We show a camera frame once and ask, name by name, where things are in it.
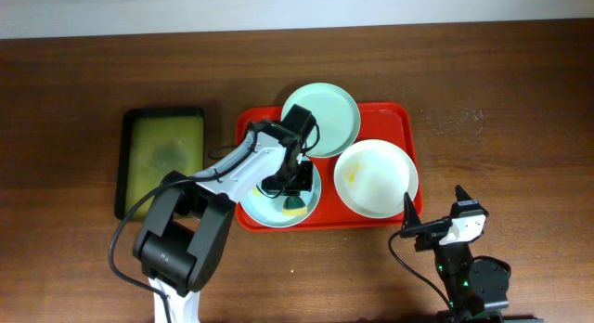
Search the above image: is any green and yellow sponge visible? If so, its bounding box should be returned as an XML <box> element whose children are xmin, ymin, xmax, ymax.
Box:
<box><xmin>281</xmin><ymin>196</ymin><xmax>308</xmax><ymax>216</ymax></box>

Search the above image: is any light blue plate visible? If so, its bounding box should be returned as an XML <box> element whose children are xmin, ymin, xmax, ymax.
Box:
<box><xmin>237</xmin><ymin>163</ymin><xmax>322</xmax><ymax>228</ymax></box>

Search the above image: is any white plate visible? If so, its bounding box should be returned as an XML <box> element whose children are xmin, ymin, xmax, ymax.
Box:
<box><xmin>333</xmin><ymin>139</ymin><xmax>420</xmax><ymax>219</ymax></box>

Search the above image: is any light green plate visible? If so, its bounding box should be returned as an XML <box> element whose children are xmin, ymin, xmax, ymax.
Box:
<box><xmin>281</xmin><ymin>83</ymin><xmax>361</xmax><ymax>158</ymax></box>

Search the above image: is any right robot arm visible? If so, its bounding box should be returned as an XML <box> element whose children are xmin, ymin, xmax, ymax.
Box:
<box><xmin>389</xmin><ymin>185</ymin><xmax>511</xmax><ymax>322</ymax></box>

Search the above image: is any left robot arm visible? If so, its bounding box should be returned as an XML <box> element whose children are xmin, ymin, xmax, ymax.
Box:
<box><xmin>133</xmin><ymin>105</ymin><xmax>318</xmax><ymax>322</ymax></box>

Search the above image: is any black tray with soapy water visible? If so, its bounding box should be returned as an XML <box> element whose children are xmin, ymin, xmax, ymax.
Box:
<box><xmin>114</xmin><ymin>106</ymin><xmax>204</xmax><ymax>219</ymax></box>

